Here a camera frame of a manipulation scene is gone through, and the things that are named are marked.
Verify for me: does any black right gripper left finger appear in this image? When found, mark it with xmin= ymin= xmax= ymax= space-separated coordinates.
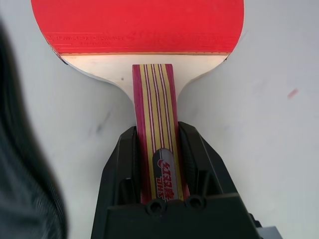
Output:
xmin=96 ymin=125 xmax=144 ymax=208

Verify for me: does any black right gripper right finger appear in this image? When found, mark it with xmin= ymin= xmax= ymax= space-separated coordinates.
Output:
xmin=178 ymin=121 xmax=240 ymax=199

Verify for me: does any black red paddle case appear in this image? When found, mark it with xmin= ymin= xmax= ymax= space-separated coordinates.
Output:
xmin=0 ymin=14 xmax=73 ymax=239

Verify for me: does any red ping-pong paddle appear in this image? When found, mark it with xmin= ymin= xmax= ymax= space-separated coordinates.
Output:
xmin=30 ymin=0 xmax=246 ymax=204

